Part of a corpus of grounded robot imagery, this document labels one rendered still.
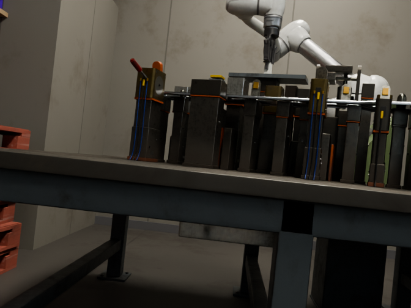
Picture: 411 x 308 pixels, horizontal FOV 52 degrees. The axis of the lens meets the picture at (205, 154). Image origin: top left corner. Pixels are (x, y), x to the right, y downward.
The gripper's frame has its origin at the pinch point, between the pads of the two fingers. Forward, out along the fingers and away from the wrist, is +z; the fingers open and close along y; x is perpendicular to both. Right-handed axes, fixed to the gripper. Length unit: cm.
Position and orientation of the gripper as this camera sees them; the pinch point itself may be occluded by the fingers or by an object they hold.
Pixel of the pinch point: (268, 70)
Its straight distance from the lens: 214.6
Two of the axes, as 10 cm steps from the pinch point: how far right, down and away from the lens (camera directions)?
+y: -4.7, -0.6, -8.8
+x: 8.8, 0.8, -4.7
